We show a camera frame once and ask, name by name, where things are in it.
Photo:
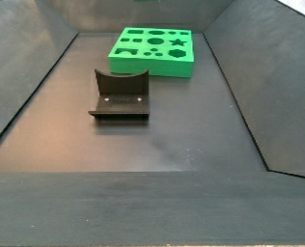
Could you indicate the black curved fixture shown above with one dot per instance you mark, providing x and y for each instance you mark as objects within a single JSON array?
[{"x": 122, "y": 95}]

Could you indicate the green shape sorter board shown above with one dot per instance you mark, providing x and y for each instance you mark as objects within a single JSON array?
[{"x": 163, "y": 51}]

